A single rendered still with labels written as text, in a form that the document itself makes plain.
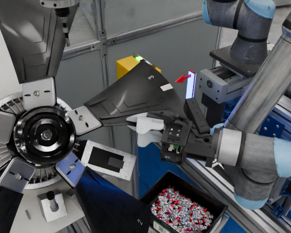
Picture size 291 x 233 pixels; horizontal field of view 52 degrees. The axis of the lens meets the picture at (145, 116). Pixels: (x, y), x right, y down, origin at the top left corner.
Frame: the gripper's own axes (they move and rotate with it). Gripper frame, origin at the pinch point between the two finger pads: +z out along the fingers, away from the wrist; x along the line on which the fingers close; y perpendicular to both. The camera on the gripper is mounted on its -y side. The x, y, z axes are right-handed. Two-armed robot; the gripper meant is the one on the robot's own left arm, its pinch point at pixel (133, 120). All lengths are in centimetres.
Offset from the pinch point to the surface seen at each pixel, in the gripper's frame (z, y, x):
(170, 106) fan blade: -6.9, -8.8, 1.6
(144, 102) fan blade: -0.9, -6.3, -0.5
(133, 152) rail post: 17, -36, 62
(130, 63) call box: 16.8, -41.6, 14.8
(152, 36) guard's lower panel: 24, -94, 34
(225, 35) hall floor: -6, -313, 154
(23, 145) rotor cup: 15.5, 18.1, -7.0
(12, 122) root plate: 21.0, 13.7, -7.6
